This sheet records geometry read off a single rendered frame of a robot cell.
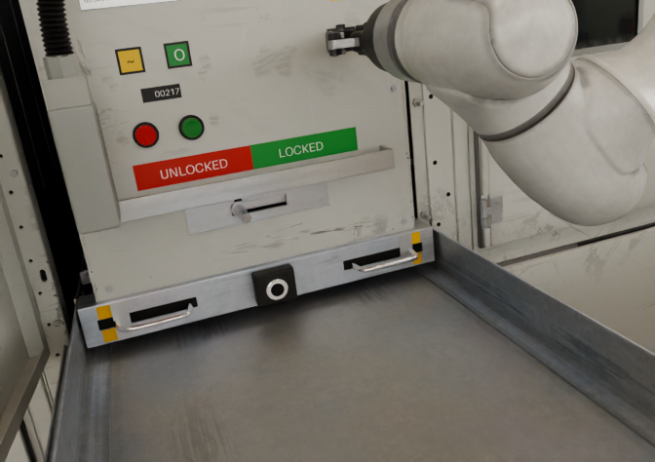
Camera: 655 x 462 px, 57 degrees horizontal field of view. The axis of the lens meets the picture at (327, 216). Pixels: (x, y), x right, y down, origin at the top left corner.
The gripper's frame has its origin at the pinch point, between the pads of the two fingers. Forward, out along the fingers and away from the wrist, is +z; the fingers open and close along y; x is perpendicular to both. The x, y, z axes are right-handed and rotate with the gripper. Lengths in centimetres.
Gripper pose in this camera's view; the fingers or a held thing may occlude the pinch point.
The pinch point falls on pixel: (341, 39)
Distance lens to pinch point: 84.4
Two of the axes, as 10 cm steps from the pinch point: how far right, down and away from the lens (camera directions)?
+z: -3.3, -2.6, 9.1
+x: -1.2, -9.4, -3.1
